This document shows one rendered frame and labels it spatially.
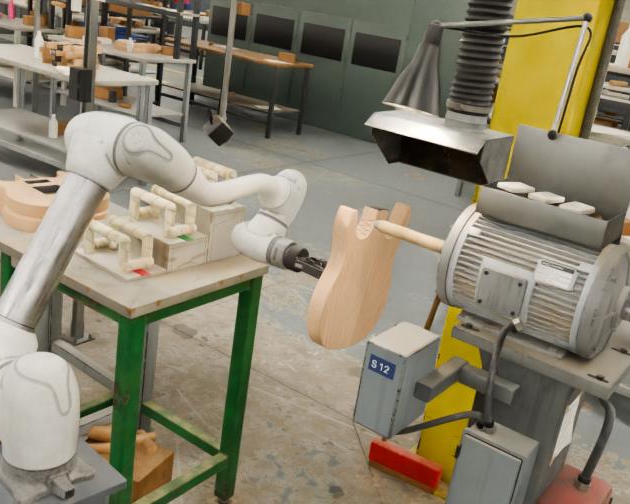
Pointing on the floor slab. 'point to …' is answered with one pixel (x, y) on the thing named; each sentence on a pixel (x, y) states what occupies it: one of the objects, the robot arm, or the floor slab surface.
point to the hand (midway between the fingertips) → (349, 280)
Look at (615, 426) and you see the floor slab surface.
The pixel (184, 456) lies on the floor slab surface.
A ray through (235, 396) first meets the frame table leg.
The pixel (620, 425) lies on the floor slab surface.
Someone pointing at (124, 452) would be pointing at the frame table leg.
